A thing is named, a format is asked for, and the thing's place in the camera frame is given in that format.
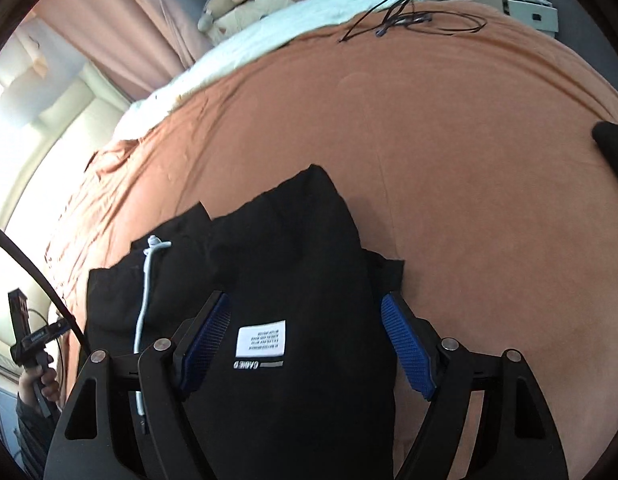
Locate cream plush toy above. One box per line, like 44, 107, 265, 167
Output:
197, 0, 253, 34

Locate pink curtain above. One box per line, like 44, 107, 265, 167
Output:
31, 0, 215, 107

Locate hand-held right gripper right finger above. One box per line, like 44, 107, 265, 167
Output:
380, 292, 570, 480

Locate thick black gripper cable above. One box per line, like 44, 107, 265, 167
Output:
0, 220, 88, 352

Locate thin black cable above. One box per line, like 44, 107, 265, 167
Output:
338, 0, 488, 45

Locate black button shirt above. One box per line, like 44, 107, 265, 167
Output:
209, 164, 406, 480

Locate bear printed bedding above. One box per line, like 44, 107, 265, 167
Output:
209, 0, 391, 38

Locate white quilt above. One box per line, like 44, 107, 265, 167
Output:
113, 0, 468, 142

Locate person's left hand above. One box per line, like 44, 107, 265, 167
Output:
19, 354, 62, 406

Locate person's left forearm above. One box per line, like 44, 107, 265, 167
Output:
15, 391, 58, 463

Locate folded black clothes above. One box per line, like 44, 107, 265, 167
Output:
592, 120, 618, 187

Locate cream padded headboard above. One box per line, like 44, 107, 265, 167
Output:
0, 60, 136, 321

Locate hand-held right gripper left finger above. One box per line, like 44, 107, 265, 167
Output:
43, 290, 233, 480

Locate black garment with white drawstring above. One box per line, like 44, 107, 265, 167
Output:
85, 202, 216, 411

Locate white nightstand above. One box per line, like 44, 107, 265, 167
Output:
459, 0, 560, 37

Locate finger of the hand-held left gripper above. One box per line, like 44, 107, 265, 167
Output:
8, 289, 30, 348

